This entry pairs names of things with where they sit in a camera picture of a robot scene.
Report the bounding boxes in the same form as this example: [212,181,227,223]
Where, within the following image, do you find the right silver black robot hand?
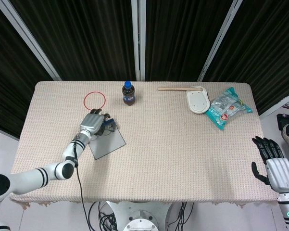
[251,135,289,193]

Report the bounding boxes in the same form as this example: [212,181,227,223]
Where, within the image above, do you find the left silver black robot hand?
[79,108,116,138]

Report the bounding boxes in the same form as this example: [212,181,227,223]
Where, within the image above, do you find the thin-framed eyeglasses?
[100,115,121,136]

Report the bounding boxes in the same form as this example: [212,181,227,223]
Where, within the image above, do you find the blue pencil case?
[89,117,127,160]

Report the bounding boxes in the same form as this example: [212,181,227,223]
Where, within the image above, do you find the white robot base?
[105,201,176,231]

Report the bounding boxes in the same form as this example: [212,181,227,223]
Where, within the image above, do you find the cola bottle with blue cap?
[121,80,137,107]

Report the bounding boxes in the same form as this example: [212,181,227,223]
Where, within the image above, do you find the black curtain panel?
[203,0,289,116]
[11,0,138,81]
[0,0,55,141]
[145,0,232,82]

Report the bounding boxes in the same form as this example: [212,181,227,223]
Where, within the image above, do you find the teal snack bag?
[205,87,253,132]

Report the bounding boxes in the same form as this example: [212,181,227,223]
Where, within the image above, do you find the beige woven tablecloth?
[9,80,273,209]

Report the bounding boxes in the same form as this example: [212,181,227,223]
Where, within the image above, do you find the red ring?
[83,91,107,112]

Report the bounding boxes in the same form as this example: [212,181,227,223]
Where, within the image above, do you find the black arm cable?
[73,141,91,231]

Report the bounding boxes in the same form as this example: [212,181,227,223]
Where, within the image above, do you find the black cable bundle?
[88,201,118,231]
[175,202,195,231]

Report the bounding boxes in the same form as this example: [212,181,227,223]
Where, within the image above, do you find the white scoop with wooden handle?
[158,85,211,115]

